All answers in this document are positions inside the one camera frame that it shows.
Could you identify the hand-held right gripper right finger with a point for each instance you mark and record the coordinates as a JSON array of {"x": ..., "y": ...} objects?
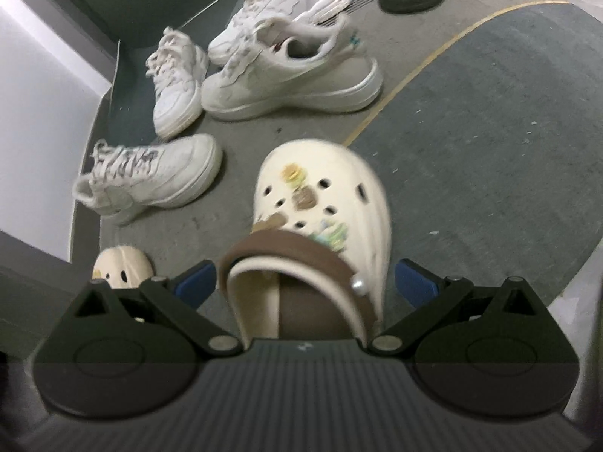
[{"x": 414, "y": 278}]

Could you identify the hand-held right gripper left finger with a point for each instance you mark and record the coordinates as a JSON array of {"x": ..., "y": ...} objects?
[{"x": 195, "y": 282}]

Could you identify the cream clog with charms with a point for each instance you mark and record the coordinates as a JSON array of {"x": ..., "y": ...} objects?
[
  {"x": 367, "y": 235},
  {"x": 120, "y": 263}
]

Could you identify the white chunky sneaker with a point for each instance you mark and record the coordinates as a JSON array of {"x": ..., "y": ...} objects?
[
  {"x": 160, "y": 174},
  {"x": 176, "y": 89}
]

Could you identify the white perforated low sneaker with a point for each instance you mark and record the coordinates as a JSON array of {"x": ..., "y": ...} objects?
[{"x": 282, "y": 80}]

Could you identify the grey green floor mat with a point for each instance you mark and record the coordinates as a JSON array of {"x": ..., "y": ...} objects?
[{"x": 471, "y": 127}]

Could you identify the dark entrance door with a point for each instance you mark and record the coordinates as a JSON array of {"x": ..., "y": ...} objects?
[{"x": 141, "y": 0}]

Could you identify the white sneaker with pink heel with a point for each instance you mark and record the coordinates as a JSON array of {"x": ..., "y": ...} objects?
[{"x": 282, "y": 4}]

